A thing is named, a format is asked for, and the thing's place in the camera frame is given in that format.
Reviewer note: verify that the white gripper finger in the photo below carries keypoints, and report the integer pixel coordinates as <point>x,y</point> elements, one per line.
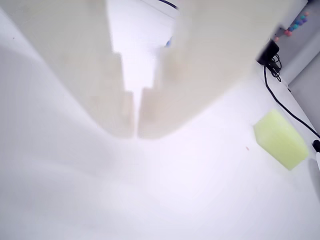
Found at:
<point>75,50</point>
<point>212,55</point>

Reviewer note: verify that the pale yellow sponge block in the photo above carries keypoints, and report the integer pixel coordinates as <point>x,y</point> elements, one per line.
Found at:
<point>280,140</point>

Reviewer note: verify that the black power adapter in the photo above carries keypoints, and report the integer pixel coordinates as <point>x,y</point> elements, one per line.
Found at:
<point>268,52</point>

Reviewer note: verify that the pink ball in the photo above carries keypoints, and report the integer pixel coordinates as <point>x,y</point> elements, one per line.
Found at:
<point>306,13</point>
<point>276,39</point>

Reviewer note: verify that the red ball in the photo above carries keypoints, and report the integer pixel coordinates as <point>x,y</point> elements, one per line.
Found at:
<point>288,33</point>

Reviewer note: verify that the teal ball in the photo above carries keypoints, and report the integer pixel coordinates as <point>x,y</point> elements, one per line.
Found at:
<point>296,26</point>
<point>303,17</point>

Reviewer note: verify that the blue ball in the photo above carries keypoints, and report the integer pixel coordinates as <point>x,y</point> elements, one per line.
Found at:
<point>300,22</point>

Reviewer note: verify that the black round knob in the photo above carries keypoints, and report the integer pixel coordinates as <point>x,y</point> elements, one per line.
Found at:
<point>316,144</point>

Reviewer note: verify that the white post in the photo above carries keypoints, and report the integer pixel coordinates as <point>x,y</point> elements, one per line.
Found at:
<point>318,161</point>

